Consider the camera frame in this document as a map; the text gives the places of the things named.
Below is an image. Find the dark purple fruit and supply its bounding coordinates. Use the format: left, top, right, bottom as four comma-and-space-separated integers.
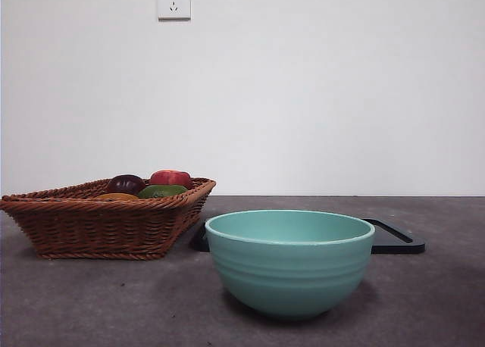
105, 174, 147, 195

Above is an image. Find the white wall socket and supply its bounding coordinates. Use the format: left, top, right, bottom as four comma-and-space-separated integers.
157, 0, 192, 21

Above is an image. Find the green fruit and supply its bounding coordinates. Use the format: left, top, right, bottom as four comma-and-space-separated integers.
136, 184, 189, 199

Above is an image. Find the red apple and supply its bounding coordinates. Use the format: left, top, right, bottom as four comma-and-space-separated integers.
149, 169, 193, 191

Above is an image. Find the black rectangular tray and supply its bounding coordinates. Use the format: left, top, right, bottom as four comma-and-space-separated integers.
189, 217, 426, 255

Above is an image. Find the brown kiwifruit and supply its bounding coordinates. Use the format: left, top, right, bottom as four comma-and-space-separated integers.
94, 192, 140, 202

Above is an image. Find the teal ribbed bowl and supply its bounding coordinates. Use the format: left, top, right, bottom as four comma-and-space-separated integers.
204, 208, 376, 321

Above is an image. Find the brown wicker basket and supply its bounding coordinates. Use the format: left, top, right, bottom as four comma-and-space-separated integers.
0, 177, 217, 261

